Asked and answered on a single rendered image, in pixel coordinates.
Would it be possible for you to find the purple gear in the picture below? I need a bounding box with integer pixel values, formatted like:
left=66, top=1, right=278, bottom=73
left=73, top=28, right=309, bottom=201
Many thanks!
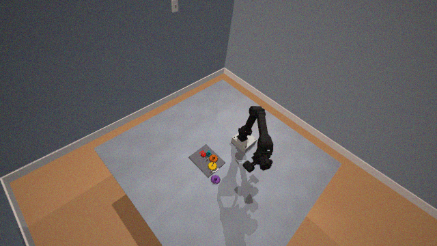
left=211, top=175, right=221, bottom=184

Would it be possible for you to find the yellow gear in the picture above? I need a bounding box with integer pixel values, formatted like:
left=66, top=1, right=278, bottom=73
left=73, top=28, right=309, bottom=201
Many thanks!
left=208, top=162, right=217, bottom=171

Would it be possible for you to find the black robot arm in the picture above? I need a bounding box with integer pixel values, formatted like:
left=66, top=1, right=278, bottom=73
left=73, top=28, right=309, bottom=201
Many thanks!
left=237, top=106, right=273, bottom=171

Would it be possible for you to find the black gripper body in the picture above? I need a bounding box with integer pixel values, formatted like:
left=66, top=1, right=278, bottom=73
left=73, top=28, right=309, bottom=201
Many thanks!
left=243, top=152, right=258, bottom=173

